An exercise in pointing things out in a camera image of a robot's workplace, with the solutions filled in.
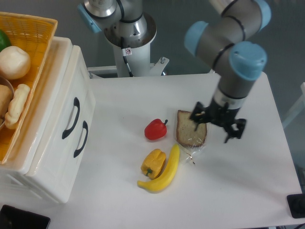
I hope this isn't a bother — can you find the black device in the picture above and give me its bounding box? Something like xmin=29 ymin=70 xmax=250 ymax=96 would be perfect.
xmin=286 ymin=194 xmax=305 ymax=219
xmin=0 ymin=205 xmax=51 ymax=229

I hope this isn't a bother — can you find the green pepper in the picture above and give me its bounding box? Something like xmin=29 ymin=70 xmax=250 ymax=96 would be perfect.
xmin=0 ymin=30 xmax=11 ymax=52

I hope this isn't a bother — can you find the black device bottom left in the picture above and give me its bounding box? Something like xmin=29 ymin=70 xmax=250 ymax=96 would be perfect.
xmin=0 ymin=205 xmax=51 ymax=229

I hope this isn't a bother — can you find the yellow banana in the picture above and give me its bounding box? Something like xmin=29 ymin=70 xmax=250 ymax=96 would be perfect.
xmin=137 ymin=144 xmax=180 ymax=193

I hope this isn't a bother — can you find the long white bread roll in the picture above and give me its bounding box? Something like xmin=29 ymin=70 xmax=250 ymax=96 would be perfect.
xmin=4 ymin=84 xmax=30 ymax=129

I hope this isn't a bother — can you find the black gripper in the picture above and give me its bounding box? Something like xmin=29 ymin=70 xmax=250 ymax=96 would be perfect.
xmin=189 ymin=98 xmax=246 ymax=143

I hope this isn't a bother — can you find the black device bottom right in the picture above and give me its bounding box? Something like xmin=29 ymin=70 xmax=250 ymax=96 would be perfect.
xmin=286 ymin=194 xmax=305 ymax=219

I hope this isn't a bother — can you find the bread slice in plastic bag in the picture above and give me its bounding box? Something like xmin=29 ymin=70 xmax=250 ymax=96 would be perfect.
xmin=176 ymin=110 xmax=210 ymax=165

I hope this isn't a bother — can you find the round white bun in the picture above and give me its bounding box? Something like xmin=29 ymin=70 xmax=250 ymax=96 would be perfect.
xmin=0 ymin=46 xmax=31 ymax=80

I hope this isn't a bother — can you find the yellow bell pepper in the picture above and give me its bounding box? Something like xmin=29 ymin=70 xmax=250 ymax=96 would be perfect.
xmin=141 ymin=149 xmax=166 ymax=180

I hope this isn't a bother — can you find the brown bread roll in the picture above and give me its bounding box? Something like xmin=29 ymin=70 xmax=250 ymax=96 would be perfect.
xmin=0 ymin=84 xmax=13 ymax=119

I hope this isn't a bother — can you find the orange plastic basket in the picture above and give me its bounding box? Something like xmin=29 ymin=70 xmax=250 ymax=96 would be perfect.
xmin=0 ymin=11 xmax=58 ymax=164

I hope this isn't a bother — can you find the red bell pepper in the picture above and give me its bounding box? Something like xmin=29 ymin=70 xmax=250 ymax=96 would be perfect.
xmin=144 ymin=119 xmax=168 ymax=140

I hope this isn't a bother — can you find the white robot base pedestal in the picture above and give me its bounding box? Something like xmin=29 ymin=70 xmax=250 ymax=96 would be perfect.
xmin=88 ymin=12 xmax=170 ymax=78

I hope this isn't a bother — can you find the white drawer cabinet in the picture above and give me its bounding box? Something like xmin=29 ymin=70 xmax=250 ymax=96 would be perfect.
xmin=0 ymin=36 xmax=73 ymax=204

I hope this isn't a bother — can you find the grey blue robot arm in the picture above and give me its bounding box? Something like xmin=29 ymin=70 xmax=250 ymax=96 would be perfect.
xmin=78 ymin=0 xmax=271 ymax=139

